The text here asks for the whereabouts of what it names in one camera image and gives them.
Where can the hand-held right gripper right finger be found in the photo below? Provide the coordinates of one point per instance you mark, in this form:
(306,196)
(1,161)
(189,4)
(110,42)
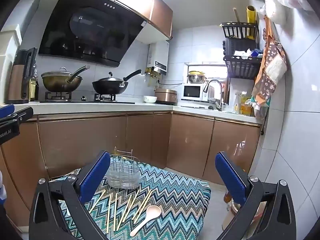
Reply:
(230,177)

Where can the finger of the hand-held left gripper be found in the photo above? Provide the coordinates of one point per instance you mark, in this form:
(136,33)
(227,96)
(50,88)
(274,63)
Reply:
(6,110)
(22,116)

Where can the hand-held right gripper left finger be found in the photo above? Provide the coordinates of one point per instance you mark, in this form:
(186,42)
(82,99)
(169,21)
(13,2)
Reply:
(96,175)

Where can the set of bamboo chopsticks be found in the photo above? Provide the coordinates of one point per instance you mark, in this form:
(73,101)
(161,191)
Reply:
(125,212)

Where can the small brown bottle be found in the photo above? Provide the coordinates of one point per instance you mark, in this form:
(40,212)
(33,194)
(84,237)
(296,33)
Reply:
(227,197)

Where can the dark bottle with yellow label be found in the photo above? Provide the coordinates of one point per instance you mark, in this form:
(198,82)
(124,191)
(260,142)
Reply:
(33,87)

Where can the brown black thermos jug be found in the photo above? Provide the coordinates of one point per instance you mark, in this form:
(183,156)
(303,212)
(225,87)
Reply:
(18,80)

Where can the clear plastic jar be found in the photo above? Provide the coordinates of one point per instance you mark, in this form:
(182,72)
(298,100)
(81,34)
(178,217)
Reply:
(232,211)

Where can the white tall appliance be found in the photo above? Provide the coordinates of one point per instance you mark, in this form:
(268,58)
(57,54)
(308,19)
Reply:
(8,62)

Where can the gas stove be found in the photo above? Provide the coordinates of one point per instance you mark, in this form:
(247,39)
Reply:
(75,99)

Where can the zigzag patterned cloth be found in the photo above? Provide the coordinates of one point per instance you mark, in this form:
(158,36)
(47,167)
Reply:
(172,197)

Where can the brown base cabinets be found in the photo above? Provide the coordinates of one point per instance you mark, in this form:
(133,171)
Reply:
(150,140)

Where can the pale plastic rice spoon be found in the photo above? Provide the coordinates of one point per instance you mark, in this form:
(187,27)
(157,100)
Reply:
(152,212)

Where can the yellow oil bottle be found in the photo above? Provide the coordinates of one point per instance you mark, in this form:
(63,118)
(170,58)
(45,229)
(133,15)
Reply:
(245,108)

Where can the clear spray bottle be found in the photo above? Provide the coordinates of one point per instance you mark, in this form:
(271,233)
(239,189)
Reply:
(237,105)

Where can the clear plastic bag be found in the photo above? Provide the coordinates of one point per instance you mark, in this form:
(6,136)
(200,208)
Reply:
(258,110)

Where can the black wok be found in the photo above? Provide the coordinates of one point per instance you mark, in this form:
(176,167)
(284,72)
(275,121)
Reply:
(107,86)

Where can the white bowl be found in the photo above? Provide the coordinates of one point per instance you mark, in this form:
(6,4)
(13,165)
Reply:
(150,99)

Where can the white microwave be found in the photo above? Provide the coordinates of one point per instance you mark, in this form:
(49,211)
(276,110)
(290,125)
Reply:
(191,92)

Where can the steel faucet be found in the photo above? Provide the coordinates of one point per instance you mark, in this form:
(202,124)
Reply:
(212,81)

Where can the brown rice cooker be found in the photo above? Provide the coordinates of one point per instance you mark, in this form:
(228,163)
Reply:
(166,95)

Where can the stacked steel bowls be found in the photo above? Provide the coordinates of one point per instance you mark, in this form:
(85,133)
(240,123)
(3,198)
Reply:
(196,77)

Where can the window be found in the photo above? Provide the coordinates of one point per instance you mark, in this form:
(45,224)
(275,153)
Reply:
(217,71)

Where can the black range hood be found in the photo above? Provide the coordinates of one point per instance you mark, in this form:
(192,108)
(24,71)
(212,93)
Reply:
(87,30)

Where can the yellow gas pipes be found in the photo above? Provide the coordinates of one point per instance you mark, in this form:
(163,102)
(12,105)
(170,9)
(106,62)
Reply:
(150,75)

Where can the orange brown patterned apron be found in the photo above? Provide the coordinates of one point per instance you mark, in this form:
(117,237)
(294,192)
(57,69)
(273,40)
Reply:
(271,67)

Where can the rags in rack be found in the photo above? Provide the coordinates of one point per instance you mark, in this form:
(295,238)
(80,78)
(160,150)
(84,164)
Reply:
(246,54)

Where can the black box appliance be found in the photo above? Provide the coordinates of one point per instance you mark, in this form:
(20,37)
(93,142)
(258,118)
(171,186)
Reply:
(237,45)

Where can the white water heater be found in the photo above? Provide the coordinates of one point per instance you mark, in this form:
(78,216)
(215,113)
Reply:
(160,55)

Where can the wooden stick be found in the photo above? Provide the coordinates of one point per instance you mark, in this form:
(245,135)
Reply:
(237,17)

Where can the yellow roll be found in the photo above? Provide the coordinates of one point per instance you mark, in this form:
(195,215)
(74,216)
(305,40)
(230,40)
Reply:
(251,17)

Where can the white plastic bag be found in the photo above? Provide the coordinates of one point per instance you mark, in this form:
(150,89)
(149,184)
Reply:
(280,2)

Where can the black wall plug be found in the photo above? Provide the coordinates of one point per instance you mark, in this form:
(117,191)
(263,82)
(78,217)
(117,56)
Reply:
(262,131)

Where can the black wall rack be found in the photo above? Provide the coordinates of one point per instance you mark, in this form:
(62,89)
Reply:
(240,67)

